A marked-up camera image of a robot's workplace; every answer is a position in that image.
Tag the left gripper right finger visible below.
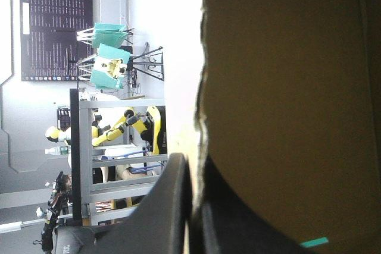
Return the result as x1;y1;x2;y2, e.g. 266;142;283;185
189;153;317;254

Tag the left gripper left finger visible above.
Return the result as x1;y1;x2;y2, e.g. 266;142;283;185
85;152;192;254

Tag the brown cardboard box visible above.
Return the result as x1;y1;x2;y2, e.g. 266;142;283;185
190;0;381;254

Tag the yellow robot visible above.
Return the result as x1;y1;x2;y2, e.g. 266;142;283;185
45;105;167;156

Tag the grey metal rack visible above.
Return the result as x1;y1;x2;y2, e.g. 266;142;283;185
69;87;169;227

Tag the clear plastic bottle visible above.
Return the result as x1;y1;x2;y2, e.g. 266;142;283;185
44;146;70;156

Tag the black metal stand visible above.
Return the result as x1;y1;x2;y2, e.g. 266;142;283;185
129;46;165;81

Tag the dark wall display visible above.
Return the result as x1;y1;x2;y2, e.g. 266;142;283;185
18;0;93;82

